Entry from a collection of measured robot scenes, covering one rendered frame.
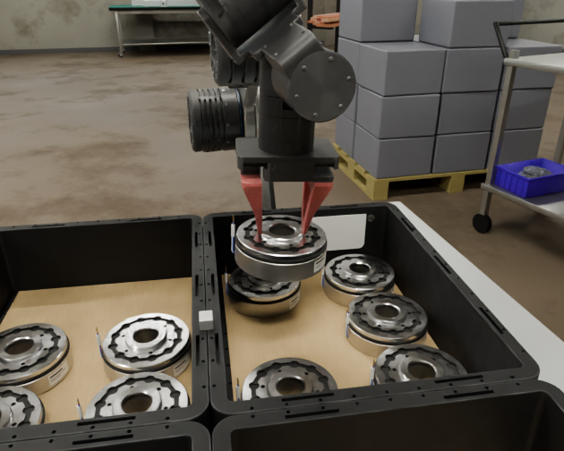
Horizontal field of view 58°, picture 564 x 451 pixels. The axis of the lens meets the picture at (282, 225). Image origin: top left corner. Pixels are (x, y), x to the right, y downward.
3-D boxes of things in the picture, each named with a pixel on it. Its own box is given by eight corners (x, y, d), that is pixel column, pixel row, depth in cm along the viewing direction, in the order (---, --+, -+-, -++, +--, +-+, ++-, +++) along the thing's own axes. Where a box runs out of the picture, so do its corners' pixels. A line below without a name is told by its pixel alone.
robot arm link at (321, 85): (267, -54, 45) (193, 10, 46) (305, -58, 35) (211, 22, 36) (337, 55, 51) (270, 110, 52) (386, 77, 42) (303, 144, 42)
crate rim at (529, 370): (203, 227, 77) (201, 213, 76) (390, 214, 82) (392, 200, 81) (212, 438, 42) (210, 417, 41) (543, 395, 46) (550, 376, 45)
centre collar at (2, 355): (2, 340, 60) (0, 336, 60) (46, 333, 61) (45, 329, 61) (-8, 368, 56) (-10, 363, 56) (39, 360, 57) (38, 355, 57)
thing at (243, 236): (235, 218, 61) (235, 214, 61) (318, 218, 62) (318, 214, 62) (237, 260, 52) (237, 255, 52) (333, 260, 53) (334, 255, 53)
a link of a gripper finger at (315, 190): (329, 245, 55) (336, 163, 50) (262, 247, 54) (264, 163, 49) (317, 218, 61) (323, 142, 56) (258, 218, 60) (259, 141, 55)
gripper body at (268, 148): (338, 174, 51) (346, 101, 48) (237, 174, 50) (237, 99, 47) (326, 154, 57) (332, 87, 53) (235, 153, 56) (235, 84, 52)
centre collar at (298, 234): (258, 224, 59) (258, 219, 59) (300, 225, 60) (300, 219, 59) (260, 244, 55) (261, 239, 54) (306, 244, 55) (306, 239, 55)
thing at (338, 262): (320, 258, 79) (320, 255, 79) (384, 256, 80) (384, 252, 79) (330, 294, 70) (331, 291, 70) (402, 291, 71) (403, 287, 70)
